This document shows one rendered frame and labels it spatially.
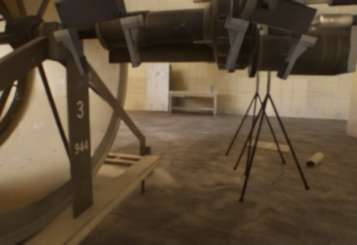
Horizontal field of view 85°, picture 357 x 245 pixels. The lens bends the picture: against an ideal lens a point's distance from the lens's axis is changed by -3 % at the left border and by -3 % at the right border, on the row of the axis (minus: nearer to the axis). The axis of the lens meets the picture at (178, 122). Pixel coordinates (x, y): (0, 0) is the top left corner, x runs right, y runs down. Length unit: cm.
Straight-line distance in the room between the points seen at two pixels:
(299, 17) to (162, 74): 777
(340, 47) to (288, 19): 25
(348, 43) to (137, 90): 912
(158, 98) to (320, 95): 629
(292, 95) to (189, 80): 415
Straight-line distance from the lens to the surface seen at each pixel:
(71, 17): 50
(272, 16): 47
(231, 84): 870
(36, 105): 210
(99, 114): 166
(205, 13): 68
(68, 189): 123
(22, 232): 111
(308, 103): 926
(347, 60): 71
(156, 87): 818
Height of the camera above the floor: 69
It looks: 7 degrees down
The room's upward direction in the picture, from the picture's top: 2 degrees clockwise
